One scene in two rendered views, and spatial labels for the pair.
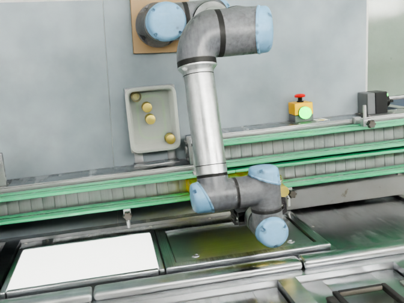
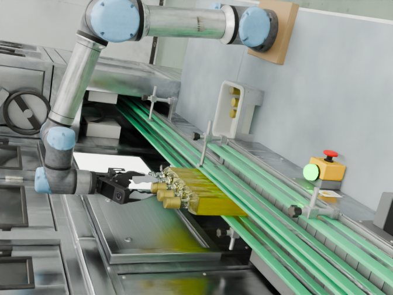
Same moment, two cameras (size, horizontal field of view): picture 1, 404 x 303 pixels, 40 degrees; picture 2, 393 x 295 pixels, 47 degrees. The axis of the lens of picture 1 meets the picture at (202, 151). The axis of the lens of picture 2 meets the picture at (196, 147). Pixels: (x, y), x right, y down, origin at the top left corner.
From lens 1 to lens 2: 1.94 m
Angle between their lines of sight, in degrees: 72
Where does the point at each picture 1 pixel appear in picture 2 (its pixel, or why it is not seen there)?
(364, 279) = (50, 277)
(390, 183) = not seen: outside the picture
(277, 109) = not seen: hidden behind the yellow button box
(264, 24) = (94, 11)
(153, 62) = (262, 67)
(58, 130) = (211, 100)
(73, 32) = not seen: hidden behind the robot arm
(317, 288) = (44, 252)
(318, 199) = (273, 277)
